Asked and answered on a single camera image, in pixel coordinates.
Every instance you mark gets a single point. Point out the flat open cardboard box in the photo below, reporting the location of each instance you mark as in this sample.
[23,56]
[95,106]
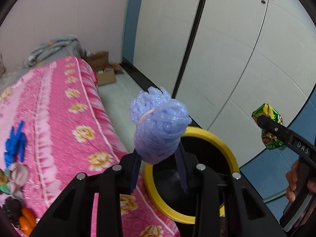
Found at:
[107,75]

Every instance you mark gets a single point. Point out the orange green snack packet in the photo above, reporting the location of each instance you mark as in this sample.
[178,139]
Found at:
[4,182]

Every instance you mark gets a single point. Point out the white wardrobe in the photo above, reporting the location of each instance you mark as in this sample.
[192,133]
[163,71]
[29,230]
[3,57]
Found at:
[224,58]

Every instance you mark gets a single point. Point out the orange peel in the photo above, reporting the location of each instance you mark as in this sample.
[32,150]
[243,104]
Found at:
[27,221]

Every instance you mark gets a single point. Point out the person's right hand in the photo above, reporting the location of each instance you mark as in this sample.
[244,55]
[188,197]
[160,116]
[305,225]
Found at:
[292,178]

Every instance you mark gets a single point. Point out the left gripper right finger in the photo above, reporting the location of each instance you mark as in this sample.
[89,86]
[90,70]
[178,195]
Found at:
[245,212]

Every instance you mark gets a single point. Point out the blue rubber glove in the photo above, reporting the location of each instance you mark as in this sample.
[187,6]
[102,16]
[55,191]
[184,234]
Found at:
[15,145]

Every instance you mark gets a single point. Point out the beige pink cloth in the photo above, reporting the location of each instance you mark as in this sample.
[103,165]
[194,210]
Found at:
[17,178]

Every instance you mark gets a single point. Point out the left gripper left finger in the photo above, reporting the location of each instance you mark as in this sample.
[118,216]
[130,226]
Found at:
[71,212]

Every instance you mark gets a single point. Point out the purple foam net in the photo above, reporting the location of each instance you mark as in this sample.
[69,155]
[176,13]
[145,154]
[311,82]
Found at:
[160,121]

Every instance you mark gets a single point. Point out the green yellow snack wrapper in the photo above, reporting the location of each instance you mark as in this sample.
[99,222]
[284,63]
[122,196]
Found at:
[263,117]

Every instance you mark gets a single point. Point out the yellow rimmed black trash bin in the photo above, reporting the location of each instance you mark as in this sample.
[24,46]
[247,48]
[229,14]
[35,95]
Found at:
[171,184]

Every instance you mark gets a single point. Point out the grey folded blanket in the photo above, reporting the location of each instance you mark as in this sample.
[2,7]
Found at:
[56,48]

